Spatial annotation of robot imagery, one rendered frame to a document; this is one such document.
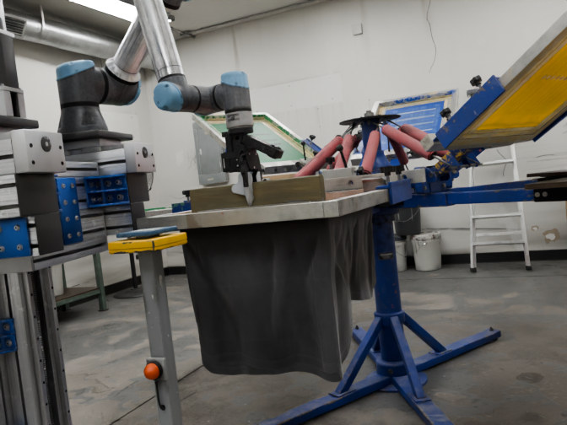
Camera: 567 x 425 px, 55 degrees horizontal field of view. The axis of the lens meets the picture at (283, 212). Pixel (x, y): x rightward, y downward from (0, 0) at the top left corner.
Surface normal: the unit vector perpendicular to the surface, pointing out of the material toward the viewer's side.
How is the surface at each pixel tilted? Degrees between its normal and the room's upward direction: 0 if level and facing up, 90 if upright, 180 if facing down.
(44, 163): 90
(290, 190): 88
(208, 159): 90
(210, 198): 88
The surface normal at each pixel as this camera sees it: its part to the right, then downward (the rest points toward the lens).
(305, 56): -0.41, 0.09
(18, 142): -0.18, 0.07
